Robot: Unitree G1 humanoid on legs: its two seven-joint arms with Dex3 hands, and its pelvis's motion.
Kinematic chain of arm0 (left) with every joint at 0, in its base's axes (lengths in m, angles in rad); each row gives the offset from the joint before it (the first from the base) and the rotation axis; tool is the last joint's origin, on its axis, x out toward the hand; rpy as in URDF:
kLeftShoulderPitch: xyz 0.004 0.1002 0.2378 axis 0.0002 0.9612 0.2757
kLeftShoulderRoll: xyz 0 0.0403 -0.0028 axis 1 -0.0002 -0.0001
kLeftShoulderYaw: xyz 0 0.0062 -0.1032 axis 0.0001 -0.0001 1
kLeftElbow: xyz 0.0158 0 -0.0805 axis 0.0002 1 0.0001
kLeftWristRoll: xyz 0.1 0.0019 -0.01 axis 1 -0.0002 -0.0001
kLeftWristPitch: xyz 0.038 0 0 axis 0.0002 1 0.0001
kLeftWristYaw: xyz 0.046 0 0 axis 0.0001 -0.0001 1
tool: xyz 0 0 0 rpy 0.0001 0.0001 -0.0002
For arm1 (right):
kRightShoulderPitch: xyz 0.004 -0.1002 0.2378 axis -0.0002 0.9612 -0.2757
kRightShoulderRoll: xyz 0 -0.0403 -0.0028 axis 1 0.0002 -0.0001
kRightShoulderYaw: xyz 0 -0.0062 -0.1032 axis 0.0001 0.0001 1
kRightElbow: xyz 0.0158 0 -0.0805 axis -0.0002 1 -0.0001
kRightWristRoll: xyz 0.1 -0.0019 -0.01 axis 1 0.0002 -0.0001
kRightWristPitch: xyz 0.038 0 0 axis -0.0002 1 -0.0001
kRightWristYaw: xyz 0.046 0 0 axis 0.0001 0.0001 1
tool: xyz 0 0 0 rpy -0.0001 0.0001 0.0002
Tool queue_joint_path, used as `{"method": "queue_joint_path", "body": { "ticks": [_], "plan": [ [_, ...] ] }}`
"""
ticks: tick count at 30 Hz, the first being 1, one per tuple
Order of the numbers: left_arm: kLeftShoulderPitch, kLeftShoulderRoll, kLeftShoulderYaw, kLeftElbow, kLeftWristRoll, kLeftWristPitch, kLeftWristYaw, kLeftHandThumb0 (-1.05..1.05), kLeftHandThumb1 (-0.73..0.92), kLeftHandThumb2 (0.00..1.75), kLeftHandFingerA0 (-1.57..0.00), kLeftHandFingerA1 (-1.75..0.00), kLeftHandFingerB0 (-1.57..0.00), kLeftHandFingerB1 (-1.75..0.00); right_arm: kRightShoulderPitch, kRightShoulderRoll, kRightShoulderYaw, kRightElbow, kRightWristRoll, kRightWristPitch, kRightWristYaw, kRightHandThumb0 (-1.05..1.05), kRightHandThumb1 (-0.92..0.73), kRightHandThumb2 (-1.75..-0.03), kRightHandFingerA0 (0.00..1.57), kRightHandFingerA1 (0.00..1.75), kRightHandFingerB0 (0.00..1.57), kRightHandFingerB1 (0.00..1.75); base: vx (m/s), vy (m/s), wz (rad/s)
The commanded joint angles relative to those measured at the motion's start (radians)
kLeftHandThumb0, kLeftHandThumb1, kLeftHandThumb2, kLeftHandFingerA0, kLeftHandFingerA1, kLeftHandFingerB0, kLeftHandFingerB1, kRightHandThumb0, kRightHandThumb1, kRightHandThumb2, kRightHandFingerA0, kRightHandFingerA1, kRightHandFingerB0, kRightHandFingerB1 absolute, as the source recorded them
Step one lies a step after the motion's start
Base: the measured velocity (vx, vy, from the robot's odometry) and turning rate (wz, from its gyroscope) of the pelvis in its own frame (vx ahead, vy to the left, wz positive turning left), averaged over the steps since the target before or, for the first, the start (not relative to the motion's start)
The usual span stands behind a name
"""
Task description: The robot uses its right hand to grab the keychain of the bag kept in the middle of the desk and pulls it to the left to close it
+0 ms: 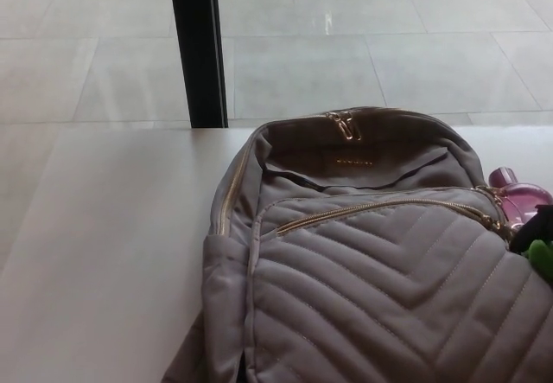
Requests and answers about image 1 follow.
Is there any black window frame post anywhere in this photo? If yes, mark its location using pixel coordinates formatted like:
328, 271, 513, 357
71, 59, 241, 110
168, 0, 229, 129

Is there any purple glass perfume bottle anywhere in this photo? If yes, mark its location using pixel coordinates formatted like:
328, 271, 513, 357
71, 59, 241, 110
487, 165, 553, 229

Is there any green plush keychain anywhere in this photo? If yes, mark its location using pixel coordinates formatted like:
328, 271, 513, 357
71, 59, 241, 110
524, 239, 553, 285

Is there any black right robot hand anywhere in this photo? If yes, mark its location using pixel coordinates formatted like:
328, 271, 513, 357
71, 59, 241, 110
509, 202, 553, 255

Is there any grey quilted backpack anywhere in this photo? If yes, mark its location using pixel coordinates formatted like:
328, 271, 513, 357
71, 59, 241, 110
160, 105, 553, 383

